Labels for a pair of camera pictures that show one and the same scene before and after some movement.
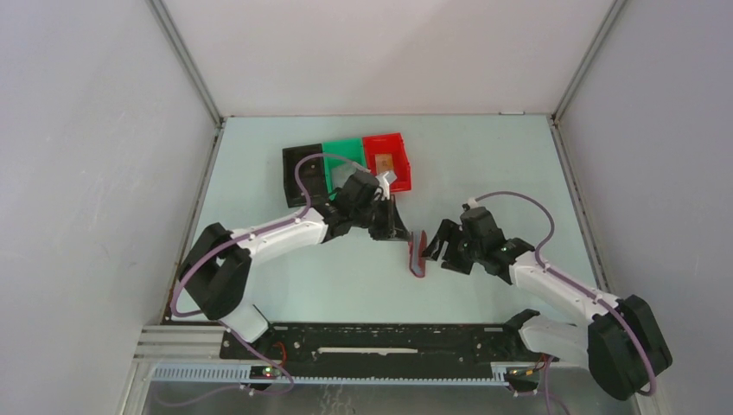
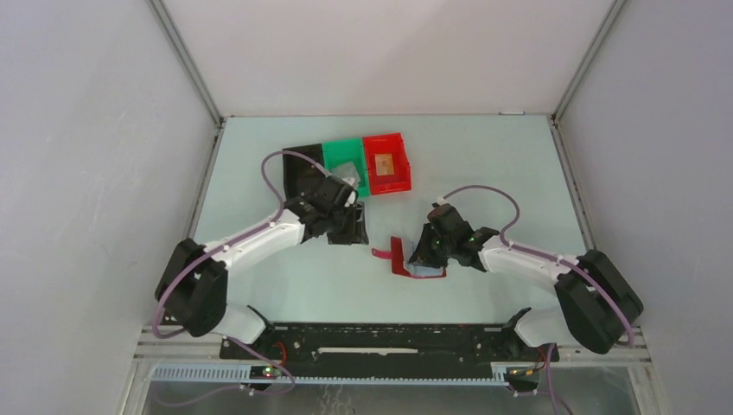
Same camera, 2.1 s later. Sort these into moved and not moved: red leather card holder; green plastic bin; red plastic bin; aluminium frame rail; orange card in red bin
Moved: red leather card holder
Not moved: orange card in red bin; green plastic bin; aluminium frame rail; red plastic bin
